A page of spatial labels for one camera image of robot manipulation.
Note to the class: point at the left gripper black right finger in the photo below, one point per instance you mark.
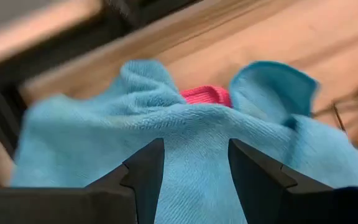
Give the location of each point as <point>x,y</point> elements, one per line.
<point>291,205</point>

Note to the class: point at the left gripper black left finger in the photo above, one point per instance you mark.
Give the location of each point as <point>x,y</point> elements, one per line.
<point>73,205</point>

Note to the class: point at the blue microfiber towel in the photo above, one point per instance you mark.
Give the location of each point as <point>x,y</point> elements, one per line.
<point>197,130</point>

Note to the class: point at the pink microfiber towel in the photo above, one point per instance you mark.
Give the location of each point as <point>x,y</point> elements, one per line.
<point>207,95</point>

